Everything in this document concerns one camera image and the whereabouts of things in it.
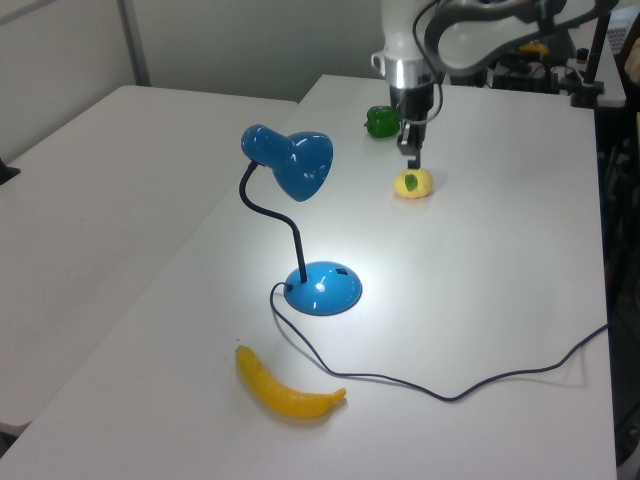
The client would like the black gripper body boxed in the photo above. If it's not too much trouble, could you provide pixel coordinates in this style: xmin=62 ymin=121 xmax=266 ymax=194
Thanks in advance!
xmin=393 ymin=84 xmax=435 ymax=156

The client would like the blue gooseneck desk lamp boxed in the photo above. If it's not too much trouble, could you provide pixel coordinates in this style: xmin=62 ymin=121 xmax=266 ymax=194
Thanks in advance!
xmin=239 ymin=123 xmax=364 ymax=318

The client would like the yellow toy peach with leaf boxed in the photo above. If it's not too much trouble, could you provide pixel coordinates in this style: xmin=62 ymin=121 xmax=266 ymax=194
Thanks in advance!
xmin=390 ymin=166 xmax=436 ymax=202

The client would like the green toy bell pepper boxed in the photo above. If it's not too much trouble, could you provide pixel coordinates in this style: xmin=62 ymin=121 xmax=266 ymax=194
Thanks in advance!
xmin=363 ymin=104 xmax=403 ymax=140

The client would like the black electronic equipment pile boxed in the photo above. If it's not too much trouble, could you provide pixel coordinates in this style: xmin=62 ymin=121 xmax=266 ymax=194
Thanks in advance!
xmin=486 ymin=47 xmax=577 ymax=96

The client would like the grey perforated box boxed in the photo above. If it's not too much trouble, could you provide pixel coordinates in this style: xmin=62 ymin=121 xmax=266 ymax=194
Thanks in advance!
xmin=606 ymin=8 xmax=640 ymax=54

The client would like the yellow plastic banana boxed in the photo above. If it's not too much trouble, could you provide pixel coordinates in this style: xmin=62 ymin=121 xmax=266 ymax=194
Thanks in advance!
xmin=234 ymin=344 xmax=348 ymax=421

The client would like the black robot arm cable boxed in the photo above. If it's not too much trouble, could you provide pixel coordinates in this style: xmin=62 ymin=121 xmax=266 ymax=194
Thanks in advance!
xmin=411 ymin=0 xmax=445 ymax=125

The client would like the black camera stand with clamp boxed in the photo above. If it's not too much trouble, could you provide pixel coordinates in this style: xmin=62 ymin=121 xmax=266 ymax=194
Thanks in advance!
xmin=569 ymin=6 xmax=614 ymax=109

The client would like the thin black lamp power cord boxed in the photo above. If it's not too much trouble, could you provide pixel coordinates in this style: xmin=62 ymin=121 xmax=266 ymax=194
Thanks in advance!
xmin=269 ymin=280 xmax=611 ymax=403

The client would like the grey metal frame post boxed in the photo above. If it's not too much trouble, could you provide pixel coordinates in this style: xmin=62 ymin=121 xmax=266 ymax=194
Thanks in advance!
xmin=116 ymin=0 xmax=152 ymax=87

